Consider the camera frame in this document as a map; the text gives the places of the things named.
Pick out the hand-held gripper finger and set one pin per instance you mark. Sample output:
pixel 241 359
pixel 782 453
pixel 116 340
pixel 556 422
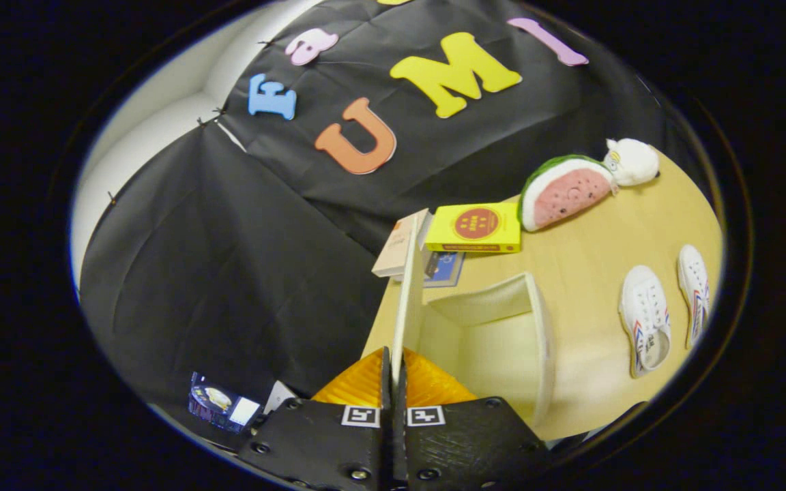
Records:
pixel 400 443
pixel 385 382

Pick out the white storage box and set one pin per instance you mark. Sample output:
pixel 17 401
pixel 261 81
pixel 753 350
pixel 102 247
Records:
pixel 502 354

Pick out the white striped shoe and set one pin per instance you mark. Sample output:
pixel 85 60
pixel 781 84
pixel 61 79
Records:
pixel 642 307
pixel 693 286

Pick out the blue book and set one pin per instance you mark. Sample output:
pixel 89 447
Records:
pixel 446 269

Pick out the blue printed packet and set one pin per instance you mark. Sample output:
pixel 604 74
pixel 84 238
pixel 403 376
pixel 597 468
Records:
pixel 212 402

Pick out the yellow book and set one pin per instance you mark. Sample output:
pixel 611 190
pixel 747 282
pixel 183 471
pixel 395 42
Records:
pixel 475 228

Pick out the watermelon slice plush toy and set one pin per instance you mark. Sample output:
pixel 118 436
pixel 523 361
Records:
pixel 570 194

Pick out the white plush toy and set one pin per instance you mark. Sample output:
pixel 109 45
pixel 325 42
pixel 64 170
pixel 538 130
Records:
pixel 635 162

